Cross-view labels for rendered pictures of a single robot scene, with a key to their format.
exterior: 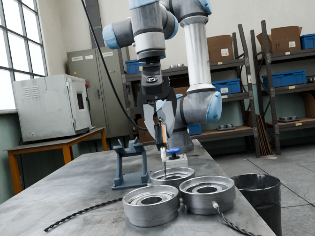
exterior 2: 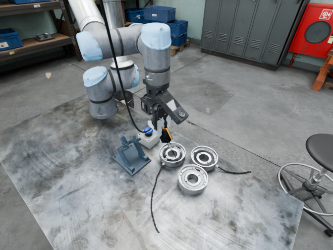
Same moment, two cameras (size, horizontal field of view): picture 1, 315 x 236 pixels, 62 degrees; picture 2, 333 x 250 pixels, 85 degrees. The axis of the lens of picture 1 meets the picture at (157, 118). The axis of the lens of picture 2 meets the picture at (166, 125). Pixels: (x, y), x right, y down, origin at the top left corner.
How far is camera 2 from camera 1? 0.64 m
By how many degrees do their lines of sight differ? 60
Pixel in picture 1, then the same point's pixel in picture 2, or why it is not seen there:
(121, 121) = not seen: outside the picture
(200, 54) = not seen: hidden behind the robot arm
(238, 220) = (225, 166)
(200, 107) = (129, 80)
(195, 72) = not seen: hidden behind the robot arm
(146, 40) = (165, 78)
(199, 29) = (120, 8)
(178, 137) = (111, 103)
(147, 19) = (168, 60)
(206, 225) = (219, 176)
